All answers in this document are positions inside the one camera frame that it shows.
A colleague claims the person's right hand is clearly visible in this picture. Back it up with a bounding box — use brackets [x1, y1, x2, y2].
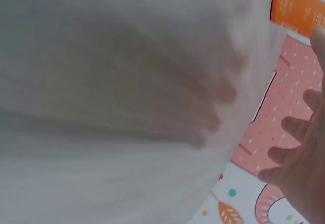
[258, 25, 325, 224]

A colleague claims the orange box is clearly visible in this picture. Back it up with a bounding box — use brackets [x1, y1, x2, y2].
[270, 0, 325, 39]

